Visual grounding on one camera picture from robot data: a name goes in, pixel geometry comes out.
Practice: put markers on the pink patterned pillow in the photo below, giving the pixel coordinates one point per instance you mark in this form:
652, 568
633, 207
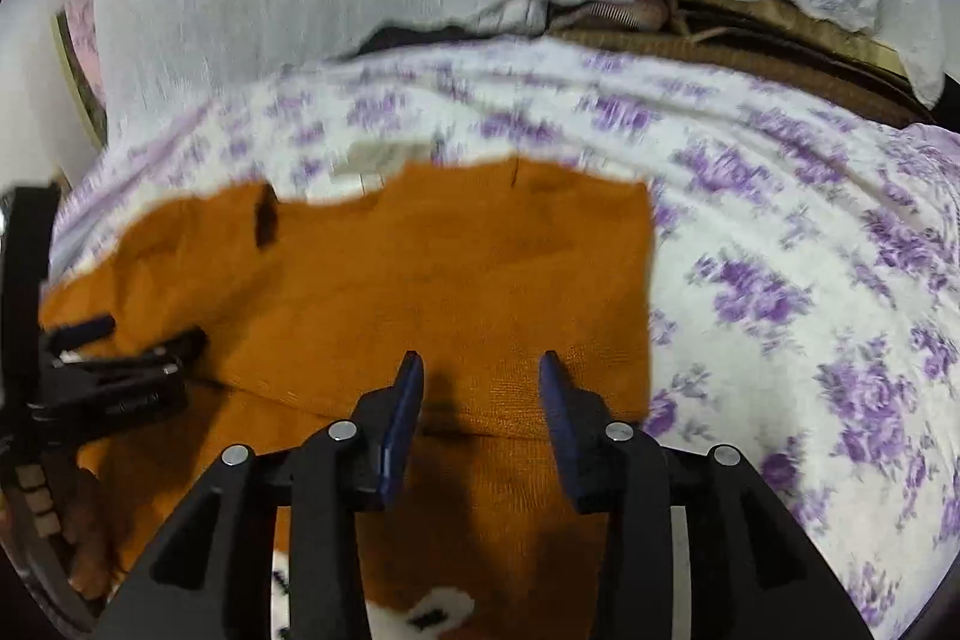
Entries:
79, 3

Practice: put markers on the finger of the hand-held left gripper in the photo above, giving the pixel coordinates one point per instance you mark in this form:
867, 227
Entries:
135, 385
79, 332

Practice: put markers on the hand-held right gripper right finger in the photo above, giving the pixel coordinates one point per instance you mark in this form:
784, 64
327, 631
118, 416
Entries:
559, 415

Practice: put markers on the wooden bed frame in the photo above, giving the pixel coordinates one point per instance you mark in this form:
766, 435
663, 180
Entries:
75, 78

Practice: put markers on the pink striped cloth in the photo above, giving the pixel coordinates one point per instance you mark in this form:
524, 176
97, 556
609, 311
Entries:
626, 10

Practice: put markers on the purple floral bed sheet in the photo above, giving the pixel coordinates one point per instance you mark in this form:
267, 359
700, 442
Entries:
780, 235

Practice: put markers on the person's left hand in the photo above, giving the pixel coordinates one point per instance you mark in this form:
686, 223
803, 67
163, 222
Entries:
88, 527

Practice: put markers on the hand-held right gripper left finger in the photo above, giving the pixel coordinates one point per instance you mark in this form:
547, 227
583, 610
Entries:
401, 415

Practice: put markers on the orange knit sweater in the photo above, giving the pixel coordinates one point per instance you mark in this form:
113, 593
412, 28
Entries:
420, 280

